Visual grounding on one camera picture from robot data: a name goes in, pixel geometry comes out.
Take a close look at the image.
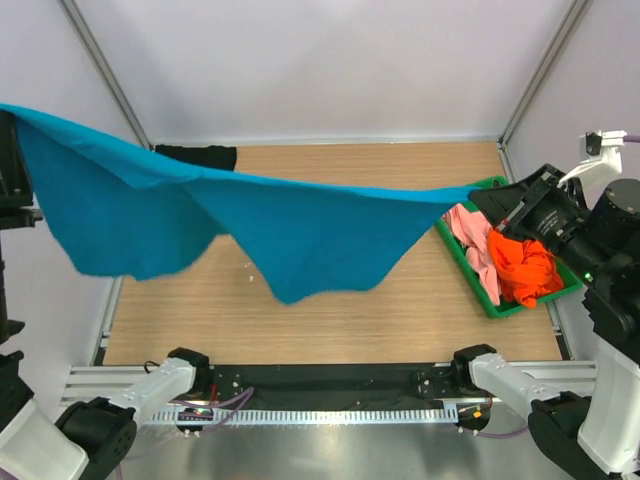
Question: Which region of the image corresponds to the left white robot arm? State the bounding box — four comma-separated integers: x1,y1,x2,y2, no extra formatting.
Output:
1,112,212,479

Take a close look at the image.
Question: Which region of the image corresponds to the blue t shirt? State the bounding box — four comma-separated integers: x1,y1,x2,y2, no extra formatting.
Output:
2,105,470,304

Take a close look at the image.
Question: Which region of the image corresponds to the folded black t shirt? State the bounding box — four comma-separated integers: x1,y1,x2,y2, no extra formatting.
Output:
154,145,238,171

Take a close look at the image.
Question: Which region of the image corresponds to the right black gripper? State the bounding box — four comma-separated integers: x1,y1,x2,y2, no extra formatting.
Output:
468,159,609,280

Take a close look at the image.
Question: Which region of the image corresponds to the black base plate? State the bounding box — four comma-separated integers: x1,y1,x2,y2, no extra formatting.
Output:
212,363,486,412

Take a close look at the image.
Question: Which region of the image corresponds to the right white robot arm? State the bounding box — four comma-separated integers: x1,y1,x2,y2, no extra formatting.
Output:
450,165,639,479

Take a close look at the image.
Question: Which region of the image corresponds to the orange t shirt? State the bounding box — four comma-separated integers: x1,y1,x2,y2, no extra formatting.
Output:
488,229,564,309

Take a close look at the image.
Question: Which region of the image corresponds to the pink t shirt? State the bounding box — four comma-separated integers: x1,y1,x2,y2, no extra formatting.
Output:
443,204,501,306

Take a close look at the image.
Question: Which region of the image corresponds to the aluminium frame rail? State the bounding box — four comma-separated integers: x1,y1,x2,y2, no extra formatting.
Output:
60,366,146,408

